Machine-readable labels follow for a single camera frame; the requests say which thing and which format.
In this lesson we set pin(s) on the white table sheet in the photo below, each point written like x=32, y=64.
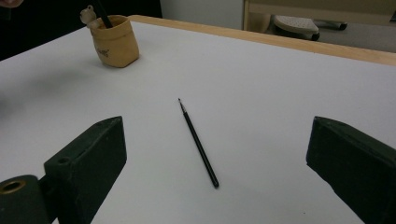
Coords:
x=249, y=93

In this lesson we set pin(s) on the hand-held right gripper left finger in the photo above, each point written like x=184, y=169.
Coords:
x=90, y=161

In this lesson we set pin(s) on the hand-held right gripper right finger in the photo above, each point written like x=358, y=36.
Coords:
x=358, y=165

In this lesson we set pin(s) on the chair base with caster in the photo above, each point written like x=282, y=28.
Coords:
x=295, y=26

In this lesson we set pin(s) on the black curtain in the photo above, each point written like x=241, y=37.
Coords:
x=46, y=28

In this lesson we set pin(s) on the tan holder with bear figure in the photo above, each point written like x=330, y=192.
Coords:
x=116, y=43

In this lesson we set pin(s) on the thin black makeup brush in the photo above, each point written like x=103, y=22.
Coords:
x=199, y=146

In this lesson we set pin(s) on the white cabinet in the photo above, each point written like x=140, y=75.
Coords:
x=202, y=12

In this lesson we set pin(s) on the black fluffy makeup brush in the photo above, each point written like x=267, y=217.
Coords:
x=102, y=14

